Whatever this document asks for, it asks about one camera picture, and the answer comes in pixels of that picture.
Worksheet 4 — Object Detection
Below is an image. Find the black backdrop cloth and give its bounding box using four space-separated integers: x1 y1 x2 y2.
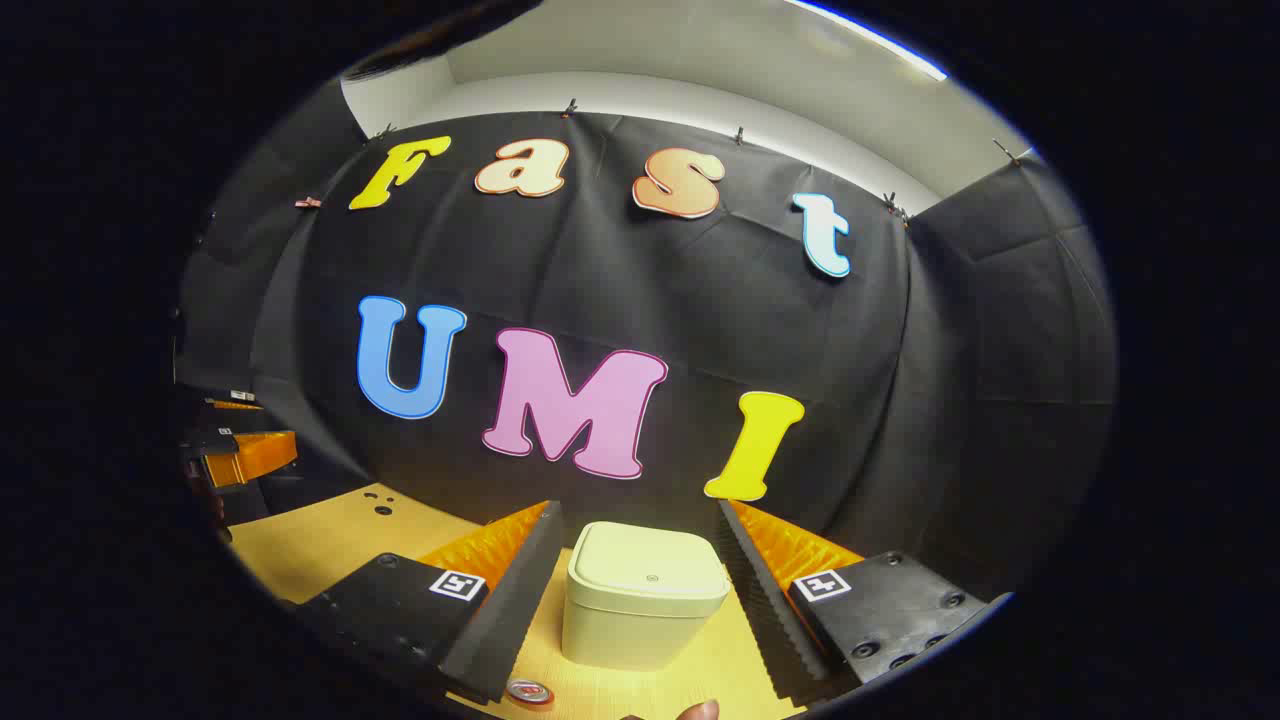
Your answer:
175 80 1118 601

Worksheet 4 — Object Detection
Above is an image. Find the wooden desktop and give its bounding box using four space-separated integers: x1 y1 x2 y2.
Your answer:
228 483 831 720

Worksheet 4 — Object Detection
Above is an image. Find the green desktop garbage bin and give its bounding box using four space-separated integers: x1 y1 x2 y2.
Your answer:
561 521 731 672

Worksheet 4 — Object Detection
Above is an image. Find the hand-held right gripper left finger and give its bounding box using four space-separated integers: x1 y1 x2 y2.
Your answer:
297 500 566 706

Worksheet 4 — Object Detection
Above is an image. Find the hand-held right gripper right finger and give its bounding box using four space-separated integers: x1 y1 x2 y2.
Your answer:
715 498 1013 706

